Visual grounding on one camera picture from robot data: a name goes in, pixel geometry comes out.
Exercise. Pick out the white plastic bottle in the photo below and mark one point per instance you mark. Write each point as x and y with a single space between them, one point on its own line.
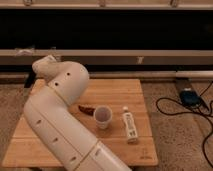
130 128

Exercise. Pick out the blue power adapter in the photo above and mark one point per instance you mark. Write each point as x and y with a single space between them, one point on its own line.
189 98

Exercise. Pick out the brown chip bag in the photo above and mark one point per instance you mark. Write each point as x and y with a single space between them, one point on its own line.
86 110

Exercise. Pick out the metal rail frame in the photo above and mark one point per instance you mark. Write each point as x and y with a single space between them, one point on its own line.
109 57

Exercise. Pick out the white paper cup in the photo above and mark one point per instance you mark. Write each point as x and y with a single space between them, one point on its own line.
102 116

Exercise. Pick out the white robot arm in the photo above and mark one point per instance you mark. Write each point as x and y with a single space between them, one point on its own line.
47 113

